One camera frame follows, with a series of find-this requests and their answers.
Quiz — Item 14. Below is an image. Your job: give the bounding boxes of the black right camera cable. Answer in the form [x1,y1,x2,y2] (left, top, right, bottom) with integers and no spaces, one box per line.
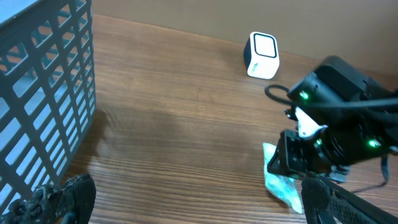
[264,84,398,110]

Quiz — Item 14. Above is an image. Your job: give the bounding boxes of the white barcode scanner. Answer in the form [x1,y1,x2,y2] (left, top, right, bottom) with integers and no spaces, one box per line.
[243,32,280,80]

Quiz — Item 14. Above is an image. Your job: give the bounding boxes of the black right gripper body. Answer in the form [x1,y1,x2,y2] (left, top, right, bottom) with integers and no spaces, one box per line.
[267,124,397,182]

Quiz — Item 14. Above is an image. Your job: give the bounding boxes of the grey plastic mesh basket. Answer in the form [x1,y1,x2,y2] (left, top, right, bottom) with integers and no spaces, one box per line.
[1,0,96,213]

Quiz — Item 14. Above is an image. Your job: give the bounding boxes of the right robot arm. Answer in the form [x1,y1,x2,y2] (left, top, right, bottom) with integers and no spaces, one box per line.
[265,56,397,182]

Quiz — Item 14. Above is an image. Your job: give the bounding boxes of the mint wet wipes pack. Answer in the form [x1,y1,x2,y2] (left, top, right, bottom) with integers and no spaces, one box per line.
[262,142,303,214]

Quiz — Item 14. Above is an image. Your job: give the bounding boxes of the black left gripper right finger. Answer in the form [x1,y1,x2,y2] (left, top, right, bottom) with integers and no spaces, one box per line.
[301,177,397,224]

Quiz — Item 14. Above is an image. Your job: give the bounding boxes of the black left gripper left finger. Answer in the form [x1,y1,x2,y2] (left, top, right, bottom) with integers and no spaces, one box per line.
[1,173,96,224]

